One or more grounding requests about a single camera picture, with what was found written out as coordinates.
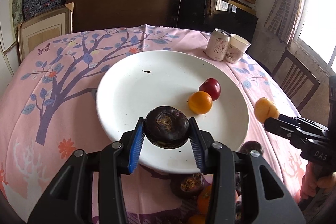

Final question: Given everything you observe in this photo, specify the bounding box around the small yellow fruit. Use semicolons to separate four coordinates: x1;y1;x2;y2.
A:
254;97;280;124

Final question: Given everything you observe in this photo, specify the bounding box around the dark water chestnut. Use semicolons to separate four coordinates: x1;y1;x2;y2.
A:
143;106;189;149
239;140;264;155
170;173;208;200
235;201;242;224

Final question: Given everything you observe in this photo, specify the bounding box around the orange mandarin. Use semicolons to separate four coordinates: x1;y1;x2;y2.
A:
197;184;212;215

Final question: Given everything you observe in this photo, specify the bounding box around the small orange kumquat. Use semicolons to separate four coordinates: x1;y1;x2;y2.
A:
187;91;213;115

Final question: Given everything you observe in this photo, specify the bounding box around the orange citrus with stem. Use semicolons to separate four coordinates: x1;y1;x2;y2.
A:
187;214;206;224

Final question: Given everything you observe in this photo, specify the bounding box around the person's right hand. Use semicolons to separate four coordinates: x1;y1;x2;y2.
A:
299;162;335;200

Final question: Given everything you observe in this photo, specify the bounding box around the dark wooden chair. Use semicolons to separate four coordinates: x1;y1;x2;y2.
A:
271;50;320;111

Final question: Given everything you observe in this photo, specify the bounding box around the white plate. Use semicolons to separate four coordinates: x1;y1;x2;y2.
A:
96;50;249;175

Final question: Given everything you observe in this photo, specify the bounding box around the white paper cup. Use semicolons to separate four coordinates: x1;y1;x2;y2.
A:
225;34;251;64

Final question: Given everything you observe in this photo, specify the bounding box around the white drink can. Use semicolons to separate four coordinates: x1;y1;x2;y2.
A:
205;28;231;61

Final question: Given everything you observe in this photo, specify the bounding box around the patterned curtain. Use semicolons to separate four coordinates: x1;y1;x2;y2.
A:
264;0;302;44

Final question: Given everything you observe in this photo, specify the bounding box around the black monitor screen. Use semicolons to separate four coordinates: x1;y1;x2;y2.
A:
177;0;257;42

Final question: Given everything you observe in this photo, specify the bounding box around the framed picture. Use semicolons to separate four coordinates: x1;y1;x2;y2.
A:
18;2;75;62

